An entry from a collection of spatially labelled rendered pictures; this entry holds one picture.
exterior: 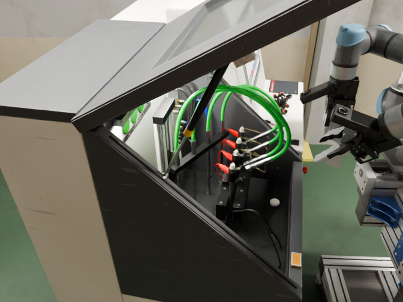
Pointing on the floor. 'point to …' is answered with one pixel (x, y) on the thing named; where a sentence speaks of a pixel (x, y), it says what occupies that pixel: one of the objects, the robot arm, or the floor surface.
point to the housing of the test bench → (68, 149)
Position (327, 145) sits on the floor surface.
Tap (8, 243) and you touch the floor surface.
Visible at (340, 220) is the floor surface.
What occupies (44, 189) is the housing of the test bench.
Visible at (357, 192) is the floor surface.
